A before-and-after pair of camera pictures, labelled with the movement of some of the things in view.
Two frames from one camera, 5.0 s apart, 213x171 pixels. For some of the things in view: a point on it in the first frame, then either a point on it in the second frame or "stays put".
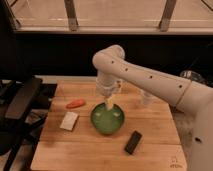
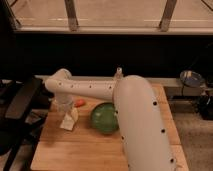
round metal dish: (193, 76) stays put
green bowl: (105, 121) stays put
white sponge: (70, 121) stays put
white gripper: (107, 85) to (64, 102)
